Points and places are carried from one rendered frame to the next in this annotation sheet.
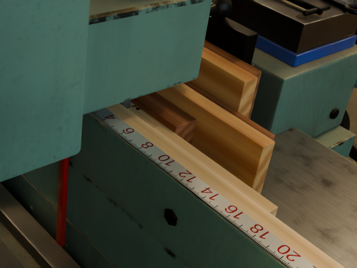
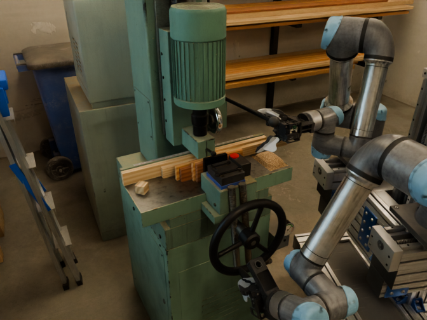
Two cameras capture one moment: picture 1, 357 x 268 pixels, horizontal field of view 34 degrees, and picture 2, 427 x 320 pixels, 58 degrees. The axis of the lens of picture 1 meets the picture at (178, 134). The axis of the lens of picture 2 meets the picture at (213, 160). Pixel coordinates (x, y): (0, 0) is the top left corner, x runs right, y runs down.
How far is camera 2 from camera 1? 1.48 m
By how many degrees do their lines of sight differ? 89
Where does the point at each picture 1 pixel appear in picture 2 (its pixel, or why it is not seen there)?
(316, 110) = (210, 196)
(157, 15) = (190, 138)
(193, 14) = (195, 143)
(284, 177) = (184, 186)
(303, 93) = (205, 183)
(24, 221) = not seen: hidden behind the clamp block
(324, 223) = (168, 187)
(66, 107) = (171, 136)
